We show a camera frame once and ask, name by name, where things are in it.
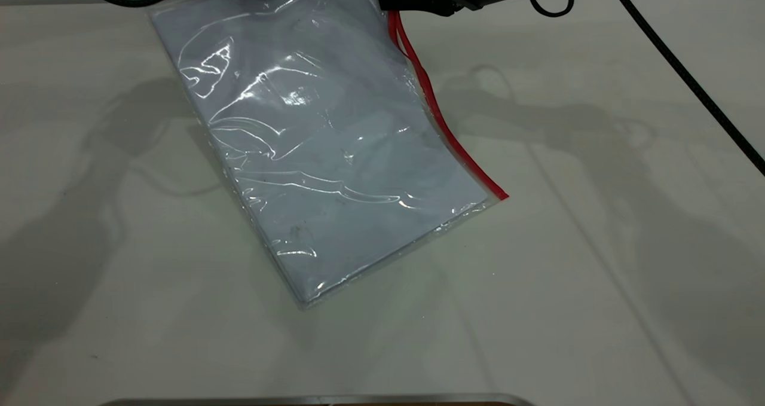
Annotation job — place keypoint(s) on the clear zip bag red strip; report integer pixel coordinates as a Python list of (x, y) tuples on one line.
[(334, 143)]

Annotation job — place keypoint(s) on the grey metal bar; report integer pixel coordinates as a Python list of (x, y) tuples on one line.
[(317, 400)]

